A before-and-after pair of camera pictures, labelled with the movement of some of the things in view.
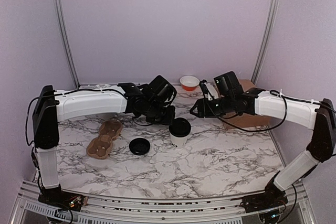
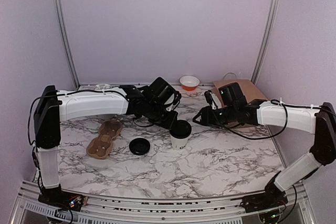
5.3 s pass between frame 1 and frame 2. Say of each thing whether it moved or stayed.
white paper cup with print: stayed
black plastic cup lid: stayed
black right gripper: moved
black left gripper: stayed
